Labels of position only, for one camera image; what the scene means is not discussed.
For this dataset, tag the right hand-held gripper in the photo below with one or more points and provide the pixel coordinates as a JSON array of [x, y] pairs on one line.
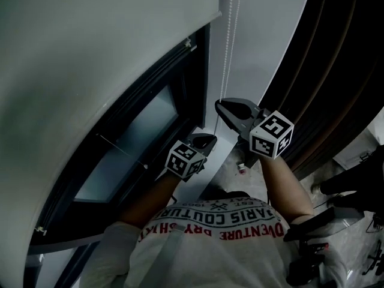
[[270, 136]]

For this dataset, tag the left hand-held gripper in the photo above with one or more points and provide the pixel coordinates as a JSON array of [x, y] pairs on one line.
[[184, 162]]

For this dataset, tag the grey roller blind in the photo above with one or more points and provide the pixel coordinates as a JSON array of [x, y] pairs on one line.
[[75, 70]]

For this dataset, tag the person's right forearm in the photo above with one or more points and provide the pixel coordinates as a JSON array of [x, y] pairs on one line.
[[285, 187]]

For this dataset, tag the person's left forearm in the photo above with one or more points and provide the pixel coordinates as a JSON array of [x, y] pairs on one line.
[[150, 199]]

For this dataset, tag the small red white object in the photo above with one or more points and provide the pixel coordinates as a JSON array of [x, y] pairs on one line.
[[241, 168]]

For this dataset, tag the dark framed window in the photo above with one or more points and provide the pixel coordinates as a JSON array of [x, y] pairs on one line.
[[144, 124]]

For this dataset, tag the grey insect screen bar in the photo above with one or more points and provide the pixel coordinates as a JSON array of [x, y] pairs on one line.
[[187, 43]]

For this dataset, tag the dark brown curtain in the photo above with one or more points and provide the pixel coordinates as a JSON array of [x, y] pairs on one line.
[[330, 70]]

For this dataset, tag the person's white printed t-shirt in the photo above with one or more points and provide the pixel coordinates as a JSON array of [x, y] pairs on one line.
[[210, 250]]

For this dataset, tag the white cabinet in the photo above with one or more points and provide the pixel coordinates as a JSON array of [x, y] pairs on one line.
[[357, 151]]

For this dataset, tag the black chest-mounted phone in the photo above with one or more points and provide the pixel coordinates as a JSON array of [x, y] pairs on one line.
[[324, 225]]

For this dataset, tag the black metal floor stand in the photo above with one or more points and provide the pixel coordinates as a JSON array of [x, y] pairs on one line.
[[375, 259]]

